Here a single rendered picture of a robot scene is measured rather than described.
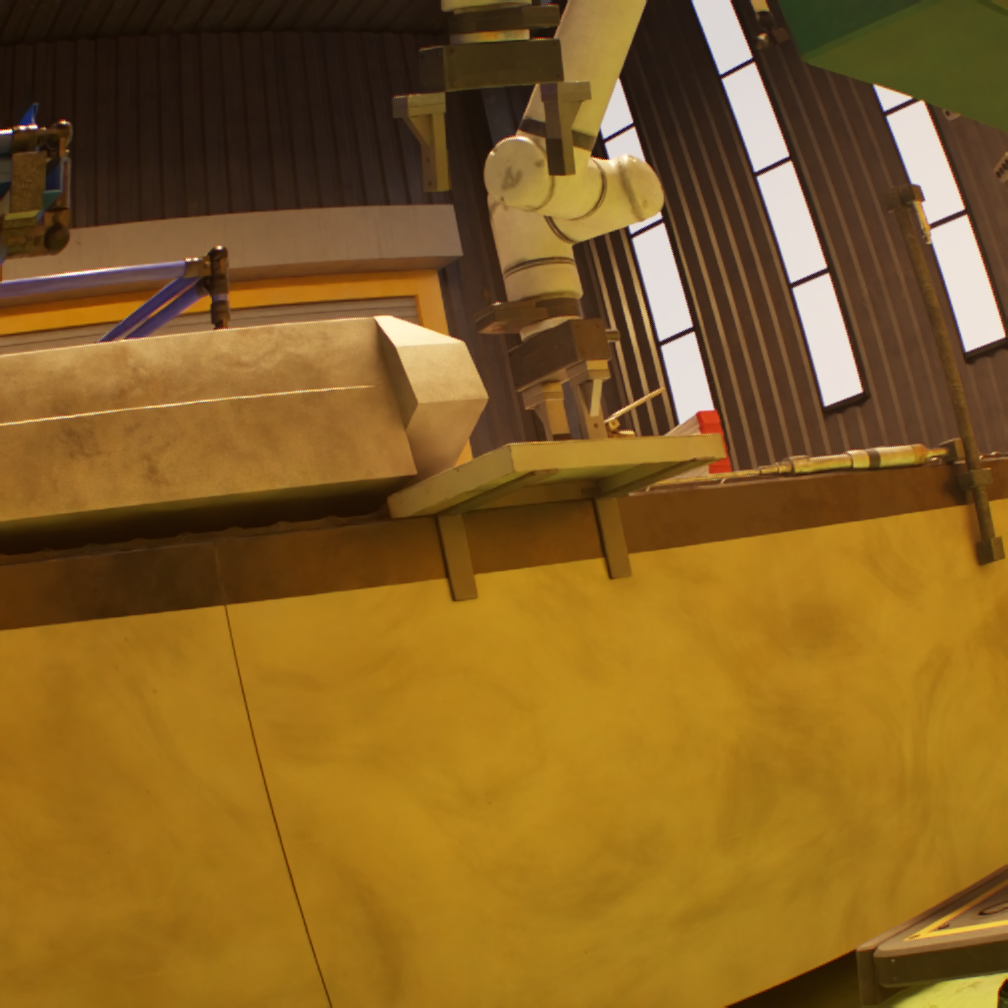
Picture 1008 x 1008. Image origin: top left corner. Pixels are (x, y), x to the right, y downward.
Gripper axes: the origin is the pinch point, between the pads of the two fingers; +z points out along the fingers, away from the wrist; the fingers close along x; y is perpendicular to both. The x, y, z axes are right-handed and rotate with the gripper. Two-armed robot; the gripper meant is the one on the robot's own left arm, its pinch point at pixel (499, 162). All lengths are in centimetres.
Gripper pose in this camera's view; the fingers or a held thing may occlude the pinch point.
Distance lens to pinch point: 142.2
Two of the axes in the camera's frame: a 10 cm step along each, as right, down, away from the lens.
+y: -5.5, -2.0, 8.1
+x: -8.3, 2.2, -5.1
